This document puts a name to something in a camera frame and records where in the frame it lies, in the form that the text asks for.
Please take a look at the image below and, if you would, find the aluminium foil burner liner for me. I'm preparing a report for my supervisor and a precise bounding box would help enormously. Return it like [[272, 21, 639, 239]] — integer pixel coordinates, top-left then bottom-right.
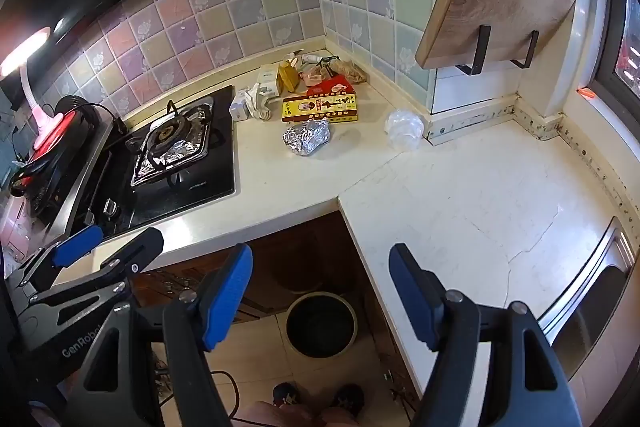
[[131, 103, 215, 186]]

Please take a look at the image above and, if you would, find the red snack packet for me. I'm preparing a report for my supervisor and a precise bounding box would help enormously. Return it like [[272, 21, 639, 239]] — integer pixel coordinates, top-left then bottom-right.
[[306, 74, 353, 96]]

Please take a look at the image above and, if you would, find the black glass gas stove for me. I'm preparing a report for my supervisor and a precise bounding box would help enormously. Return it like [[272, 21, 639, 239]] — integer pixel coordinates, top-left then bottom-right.
[[87, 85, 237, 238]]

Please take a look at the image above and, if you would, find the person's shoe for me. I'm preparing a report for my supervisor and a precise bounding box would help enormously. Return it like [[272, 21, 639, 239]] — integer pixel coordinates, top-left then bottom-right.
[[332, 384, 365, 418], [272, 382, 313, 408]]

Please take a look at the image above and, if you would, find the window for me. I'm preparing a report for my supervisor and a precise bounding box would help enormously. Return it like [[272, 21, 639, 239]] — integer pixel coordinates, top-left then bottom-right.
[[597, 0, 640, 108]]

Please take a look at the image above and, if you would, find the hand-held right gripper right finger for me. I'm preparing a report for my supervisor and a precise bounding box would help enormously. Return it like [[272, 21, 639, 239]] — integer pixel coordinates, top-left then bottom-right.
[[389, 243, 583, 427]]

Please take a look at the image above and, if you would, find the stainless steel appliance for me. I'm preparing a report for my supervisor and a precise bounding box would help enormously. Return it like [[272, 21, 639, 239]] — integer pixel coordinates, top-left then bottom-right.
[[0, 117, 126, 253]]

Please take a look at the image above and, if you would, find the black power cord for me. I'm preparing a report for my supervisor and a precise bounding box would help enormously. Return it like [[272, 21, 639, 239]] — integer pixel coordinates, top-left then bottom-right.
[[70, 102, 128, 132]]

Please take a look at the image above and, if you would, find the white carton box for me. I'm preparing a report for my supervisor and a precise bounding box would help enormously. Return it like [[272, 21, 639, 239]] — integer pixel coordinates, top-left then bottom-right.
[[256, 64, 283, 98]]

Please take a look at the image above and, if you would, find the black cutting board holder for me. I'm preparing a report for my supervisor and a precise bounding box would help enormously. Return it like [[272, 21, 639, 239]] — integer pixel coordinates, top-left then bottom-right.
[[455, 25, 541, 75]]

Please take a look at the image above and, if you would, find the black round cooker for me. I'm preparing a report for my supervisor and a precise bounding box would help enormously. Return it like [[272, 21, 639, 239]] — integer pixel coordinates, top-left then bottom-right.
[[12, 96, 113, 192]]

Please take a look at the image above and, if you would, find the gas burner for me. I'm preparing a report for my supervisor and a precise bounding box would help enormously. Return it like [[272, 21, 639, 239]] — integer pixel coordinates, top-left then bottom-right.
[[142, 117, 188, 158]]

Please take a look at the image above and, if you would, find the brown food bag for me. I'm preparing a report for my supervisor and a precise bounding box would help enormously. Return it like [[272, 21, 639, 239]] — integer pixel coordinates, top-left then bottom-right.
[[327, 59, 368, 85]]

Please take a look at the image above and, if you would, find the yellow and maroon seasoning box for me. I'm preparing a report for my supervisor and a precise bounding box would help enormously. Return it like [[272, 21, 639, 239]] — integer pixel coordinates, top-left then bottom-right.
[[281, 93, 360, 124]]

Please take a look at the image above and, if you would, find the small white box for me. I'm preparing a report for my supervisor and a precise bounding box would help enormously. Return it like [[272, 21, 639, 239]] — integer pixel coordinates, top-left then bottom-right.
[[229, 88, 251, 122]]

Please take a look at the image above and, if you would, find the clear plastic bag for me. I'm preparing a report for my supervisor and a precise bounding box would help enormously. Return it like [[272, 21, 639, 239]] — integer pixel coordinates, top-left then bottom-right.
[[384, 108, 426, 151]]

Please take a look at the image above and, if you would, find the wooden kitchen cabinet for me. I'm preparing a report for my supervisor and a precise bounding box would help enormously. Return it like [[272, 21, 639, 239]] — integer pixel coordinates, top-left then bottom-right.
[[135, 207, 401, 323]]

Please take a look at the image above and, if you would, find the pink desk lamp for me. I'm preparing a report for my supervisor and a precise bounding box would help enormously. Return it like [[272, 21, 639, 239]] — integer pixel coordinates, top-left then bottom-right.
[[0, 26, 68, 152]]

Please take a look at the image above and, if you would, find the person's left shoe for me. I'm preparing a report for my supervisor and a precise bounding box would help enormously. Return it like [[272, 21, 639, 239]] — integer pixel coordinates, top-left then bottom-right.
[[272, 382, 313, 408]]

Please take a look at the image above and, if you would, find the crumpled aluminium foil ball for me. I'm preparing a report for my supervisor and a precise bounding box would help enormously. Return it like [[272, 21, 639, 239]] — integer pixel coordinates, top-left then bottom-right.
[[282, 118, 332, 158]]

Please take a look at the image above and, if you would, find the stainless steel sink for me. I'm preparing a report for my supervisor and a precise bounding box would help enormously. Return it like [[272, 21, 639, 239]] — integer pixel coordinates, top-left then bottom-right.
[[537, 217, 640, 388]]

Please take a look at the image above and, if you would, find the person's right shoe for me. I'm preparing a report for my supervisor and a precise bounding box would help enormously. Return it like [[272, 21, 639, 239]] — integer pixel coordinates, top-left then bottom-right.
[[332, 384, 365, 418]]

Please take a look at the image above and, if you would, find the person's right leg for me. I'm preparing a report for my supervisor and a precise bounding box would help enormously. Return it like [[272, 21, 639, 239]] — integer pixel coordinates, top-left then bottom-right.
[[320, 407, 361, 427]]

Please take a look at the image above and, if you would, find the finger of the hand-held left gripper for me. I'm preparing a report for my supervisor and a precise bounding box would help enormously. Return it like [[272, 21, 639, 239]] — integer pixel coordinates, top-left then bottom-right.
[[5, 225, 104, 293], [27, 228, 165, 308]]

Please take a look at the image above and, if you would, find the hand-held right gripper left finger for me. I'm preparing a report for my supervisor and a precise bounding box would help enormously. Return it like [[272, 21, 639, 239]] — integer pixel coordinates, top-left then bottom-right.
[[65, 243, 254, 427]]

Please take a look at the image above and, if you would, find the yellow packet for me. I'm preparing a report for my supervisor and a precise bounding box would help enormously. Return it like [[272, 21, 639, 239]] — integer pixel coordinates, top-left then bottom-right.
[[277, 61, 301, 94]]

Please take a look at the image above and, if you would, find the white wrapper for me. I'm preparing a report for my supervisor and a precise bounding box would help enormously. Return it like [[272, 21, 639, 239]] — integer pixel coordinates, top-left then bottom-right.
[[285, 51, 326, 65]]

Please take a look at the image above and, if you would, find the beige round trash bin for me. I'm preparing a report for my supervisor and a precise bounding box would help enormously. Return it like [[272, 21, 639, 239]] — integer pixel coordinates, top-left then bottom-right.
[[285, 292, 358, 358]]

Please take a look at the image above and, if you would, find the black floor cable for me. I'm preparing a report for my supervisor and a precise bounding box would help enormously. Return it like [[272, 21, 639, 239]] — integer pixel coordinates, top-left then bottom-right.
[[155, 369, 241, 427]]

